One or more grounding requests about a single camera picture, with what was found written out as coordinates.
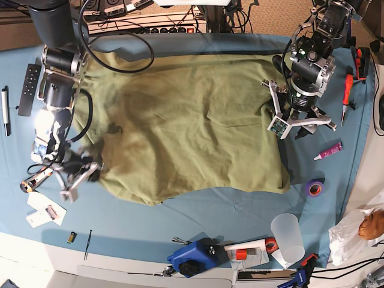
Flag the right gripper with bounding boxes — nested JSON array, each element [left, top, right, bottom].
[[44, 147, 103, 202]]

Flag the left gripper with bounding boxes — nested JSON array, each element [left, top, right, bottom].
[[261, 79, 337, 140]]

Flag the olive green t-shirt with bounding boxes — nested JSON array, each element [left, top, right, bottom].
[[73, 55, 290, 206]]

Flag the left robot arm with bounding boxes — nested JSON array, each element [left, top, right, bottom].
[[261, 1, 370, 140]]

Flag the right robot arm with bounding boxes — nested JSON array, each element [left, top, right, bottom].
[[21, 1, 102, 202]]

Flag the pink glue tube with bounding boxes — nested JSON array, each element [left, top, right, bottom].
[[313, 142, 343, 161]]

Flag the white paper cards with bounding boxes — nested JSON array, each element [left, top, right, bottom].
[[26, 191, 67, 228]]

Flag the purple tape roll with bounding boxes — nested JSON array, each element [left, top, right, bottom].
[[305, 178, 325, 197]]

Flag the small green battery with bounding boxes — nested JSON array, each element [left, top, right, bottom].
[[67, 232, 77, 244]]

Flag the orange utility knife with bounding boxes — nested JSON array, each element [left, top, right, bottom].
[[20, 168, 53, 193]]

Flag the orange screwdriver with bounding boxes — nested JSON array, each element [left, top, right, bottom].
[[341, 65, 353, 125]]

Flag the black tweezers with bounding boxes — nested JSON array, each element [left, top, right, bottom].
[[83, 229, 92, 261]]

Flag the orange black tool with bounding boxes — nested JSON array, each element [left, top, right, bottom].
[[351, 46, 371, 83]]

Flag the blue table cloth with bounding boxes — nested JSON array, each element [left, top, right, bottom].
[[1, 46, 375, 266]]

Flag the translucent plastic cup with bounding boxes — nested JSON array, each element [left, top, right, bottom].
[[271, 213, 305, 263]]

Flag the white black marker pen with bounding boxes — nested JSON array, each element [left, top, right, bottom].
[[1, 86, 11, 137]]

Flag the white plastic bag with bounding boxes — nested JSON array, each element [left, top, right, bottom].
[[328, 191, 383, 266]]

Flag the orange tape roll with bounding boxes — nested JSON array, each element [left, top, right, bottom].
[[265, 237, 278, 253]]

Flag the black remote control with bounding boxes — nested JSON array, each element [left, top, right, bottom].
[[18, 64, 41, 117]]

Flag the blue plastic box device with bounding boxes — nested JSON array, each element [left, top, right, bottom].
[[167, 237, 226, 278]]

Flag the blue clamp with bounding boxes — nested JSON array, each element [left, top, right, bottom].
[[277, 253, 318, 288]]

